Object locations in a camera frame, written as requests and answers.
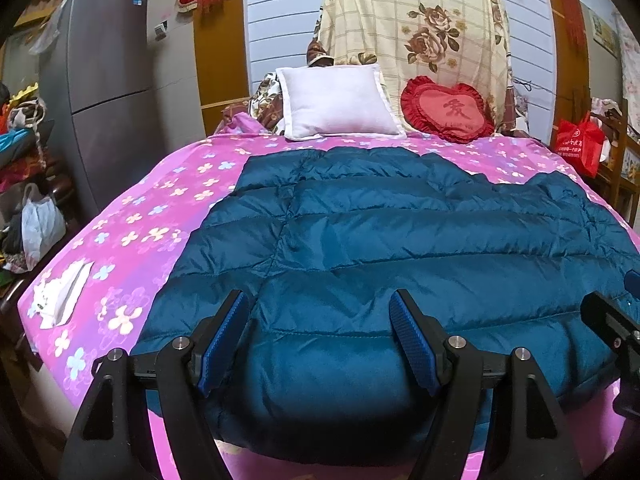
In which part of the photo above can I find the pink floral bedsheet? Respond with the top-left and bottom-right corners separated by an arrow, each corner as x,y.
17,112 -> 640,480

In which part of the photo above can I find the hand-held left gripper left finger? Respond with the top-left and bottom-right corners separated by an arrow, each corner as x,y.
57,290 -> 251,480

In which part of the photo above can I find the wooden chair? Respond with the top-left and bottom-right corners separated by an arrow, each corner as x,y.
590,100 -> 640,228

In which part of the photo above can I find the pile of colourful clothes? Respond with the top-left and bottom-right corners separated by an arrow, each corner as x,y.
0,82 -> 57,193

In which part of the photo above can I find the wooden door frame post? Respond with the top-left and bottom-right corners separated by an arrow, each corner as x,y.
194,0 -> 252,137
539,0 -> 587,147

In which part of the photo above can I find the framed wall picture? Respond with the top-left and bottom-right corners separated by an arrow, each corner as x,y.
590,7 -> 621,54

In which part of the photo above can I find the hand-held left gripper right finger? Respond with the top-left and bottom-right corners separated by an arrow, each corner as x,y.
389,288 -> 584,480

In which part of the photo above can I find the red shopping bag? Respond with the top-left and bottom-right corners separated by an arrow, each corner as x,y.
555,114 -> 607,179

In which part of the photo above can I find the pale floral hanging cloth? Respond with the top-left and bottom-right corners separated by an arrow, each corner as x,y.
612,10 -> 640,113

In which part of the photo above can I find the red knot hanging ornament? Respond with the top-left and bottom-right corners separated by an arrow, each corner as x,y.
552,0 -> 587,50

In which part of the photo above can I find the white plastic bag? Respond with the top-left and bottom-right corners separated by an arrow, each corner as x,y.
20,182 -> 69,272

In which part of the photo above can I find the red heart-shaped cushion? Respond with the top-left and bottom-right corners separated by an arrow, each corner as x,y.
400,76 -> 495,143

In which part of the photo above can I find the grey refrigerator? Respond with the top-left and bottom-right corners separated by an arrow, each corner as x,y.
39,0 -> 203,222

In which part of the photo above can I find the white tissue pack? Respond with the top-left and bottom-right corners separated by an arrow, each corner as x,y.
32,260 -> 95,331

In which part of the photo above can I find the cream rose-print checked blanket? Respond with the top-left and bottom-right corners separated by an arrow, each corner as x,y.
318,0 -> 513,121

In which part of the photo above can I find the teal down jacket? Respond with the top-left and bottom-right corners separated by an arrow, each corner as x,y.
130,147 -> 640,448

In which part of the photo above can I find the white square pillow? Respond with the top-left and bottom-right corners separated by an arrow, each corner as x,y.
275,63 -> 407,142

